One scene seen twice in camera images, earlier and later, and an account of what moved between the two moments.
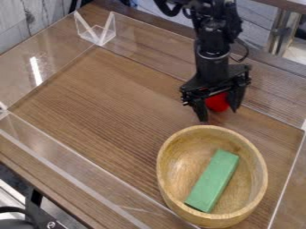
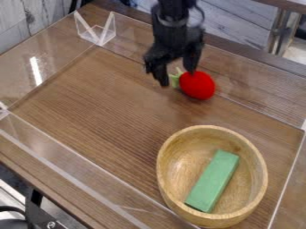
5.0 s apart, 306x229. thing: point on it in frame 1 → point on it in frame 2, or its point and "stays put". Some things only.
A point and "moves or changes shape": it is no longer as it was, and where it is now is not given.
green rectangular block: (212, 181) stays put
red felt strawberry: (217, 102) moves or changes shape
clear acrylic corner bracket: (97, 34) stays put
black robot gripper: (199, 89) → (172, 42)
